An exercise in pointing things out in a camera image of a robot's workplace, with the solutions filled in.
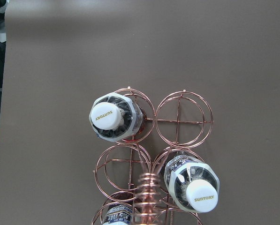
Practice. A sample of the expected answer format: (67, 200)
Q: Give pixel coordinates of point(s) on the tea bottle white cap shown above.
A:
(192, 184)
(115, 117)
(118, 214)

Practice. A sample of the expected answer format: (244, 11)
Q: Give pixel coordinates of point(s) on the copper wire bottle basket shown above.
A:
(131, 171)

